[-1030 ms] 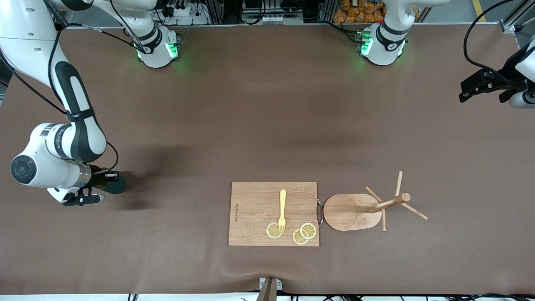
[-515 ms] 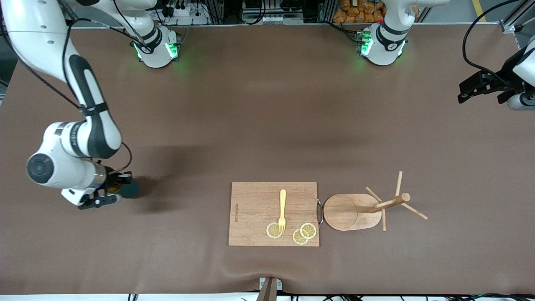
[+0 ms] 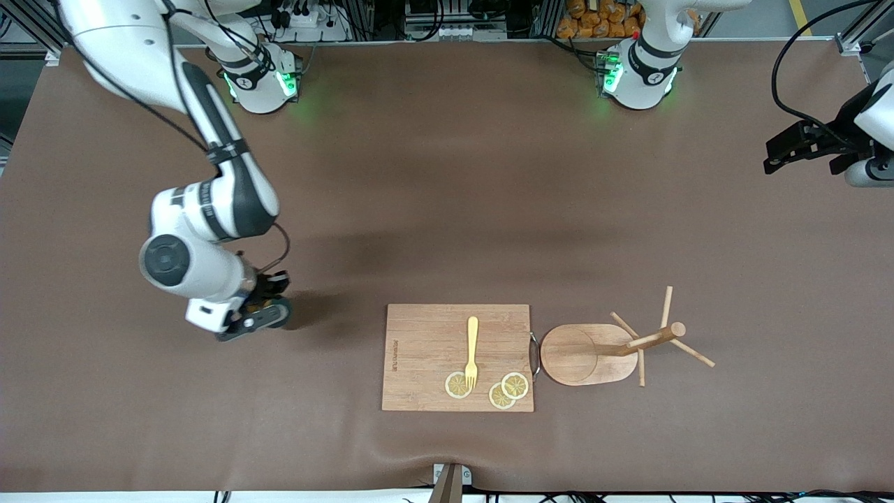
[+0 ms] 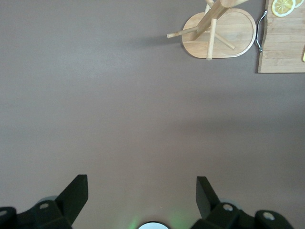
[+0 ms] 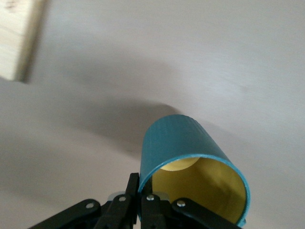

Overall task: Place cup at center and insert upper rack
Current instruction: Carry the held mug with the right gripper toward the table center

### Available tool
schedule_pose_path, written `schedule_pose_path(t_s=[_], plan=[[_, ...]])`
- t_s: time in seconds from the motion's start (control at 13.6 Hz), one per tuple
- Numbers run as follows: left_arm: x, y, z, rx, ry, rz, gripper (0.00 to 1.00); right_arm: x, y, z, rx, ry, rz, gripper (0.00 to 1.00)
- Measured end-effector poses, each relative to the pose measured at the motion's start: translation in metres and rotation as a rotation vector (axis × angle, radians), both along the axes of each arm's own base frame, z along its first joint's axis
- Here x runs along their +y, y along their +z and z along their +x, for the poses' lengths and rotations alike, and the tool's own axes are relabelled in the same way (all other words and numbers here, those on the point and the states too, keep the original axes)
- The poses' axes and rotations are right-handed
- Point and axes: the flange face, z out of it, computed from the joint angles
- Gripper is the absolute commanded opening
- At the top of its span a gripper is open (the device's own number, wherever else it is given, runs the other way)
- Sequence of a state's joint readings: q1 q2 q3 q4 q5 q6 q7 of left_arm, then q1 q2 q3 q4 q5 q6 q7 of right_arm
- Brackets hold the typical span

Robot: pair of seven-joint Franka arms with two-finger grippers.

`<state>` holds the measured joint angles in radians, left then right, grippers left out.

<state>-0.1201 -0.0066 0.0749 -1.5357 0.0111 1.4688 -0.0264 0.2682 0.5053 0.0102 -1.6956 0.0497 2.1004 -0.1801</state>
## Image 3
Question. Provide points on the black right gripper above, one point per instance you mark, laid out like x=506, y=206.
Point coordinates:
x=266, y=288

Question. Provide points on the aluminium frame rail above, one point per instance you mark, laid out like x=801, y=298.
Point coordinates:
x=848, y=45

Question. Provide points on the grey camera bracket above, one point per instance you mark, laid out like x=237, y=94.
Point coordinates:
x=448, y=489

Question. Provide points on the yellow plastic fork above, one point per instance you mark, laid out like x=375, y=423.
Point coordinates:
x=473, y=335

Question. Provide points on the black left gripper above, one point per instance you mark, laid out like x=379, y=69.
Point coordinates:
x=836, y=133

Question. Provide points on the orange snack bag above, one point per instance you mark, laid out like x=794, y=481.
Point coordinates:
x=587, y=21

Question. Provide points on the white power strip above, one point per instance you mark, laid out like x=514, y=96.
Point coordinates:
x=468, y=32
x=307, y=19

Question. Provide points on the lemon slice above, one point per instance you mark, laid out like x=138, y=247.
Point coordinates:
x=515, y=385
x=499, y=399
x=454, y=386

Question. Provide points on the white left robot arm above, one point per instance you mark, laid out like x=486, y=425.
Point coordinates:
x=639, y=91

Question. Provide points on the wooden cutting board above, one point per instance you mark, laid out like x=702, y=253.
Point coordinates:
x=426, y=349

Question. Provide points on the wooden cup rack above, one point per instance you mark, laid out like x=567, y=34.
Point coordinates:
x=573, y=356

